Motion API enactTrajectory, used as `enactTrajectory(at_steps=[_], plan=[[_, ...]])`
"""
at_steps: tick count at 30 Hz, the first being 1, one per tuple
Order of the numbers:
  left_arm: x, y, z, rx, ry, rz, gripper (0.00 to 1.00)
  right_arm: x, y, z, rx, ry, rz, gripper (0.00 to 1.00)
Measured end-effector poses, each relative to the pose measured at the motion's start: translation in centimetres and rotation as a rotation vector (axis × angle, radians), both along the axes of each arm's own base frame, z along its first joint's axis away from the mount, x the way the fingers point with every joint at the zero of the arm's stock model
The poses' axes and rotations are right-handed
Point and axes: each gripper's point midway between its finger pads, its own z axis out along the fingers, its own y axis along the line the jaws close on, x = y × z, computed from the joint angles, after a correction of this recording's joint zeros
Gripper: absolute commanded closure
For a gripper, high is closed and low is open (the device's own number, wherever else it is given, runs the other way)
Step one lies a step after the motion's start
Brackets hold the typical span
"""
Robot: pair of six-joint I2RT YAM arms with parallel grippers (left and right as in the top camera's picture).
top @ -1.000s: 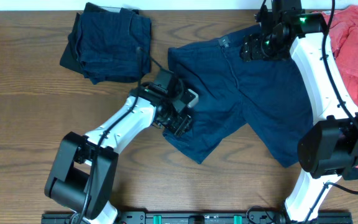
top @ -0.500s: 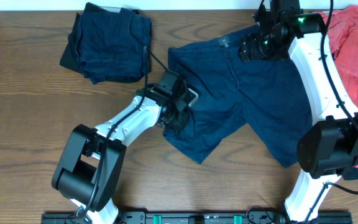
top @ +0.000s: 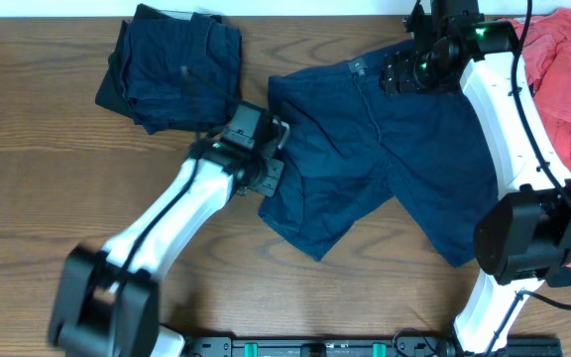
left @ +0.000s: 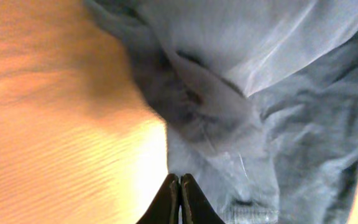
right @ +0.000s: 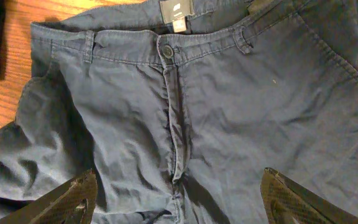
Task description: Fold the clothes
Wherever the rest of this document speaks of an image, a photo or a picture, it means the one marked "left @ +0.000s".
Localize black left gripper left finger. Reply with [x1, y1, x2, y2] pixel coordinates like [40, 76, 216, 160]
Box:
[136, 174, 180, 224]

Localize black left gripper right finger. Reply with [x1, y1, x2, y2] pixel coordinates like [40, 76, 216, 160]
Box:
[180, 174, 225, 224]

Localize navy blue denim shorts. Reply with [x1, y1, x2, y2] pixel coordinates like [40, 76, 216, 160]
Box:
[86, 0, 358, 223]

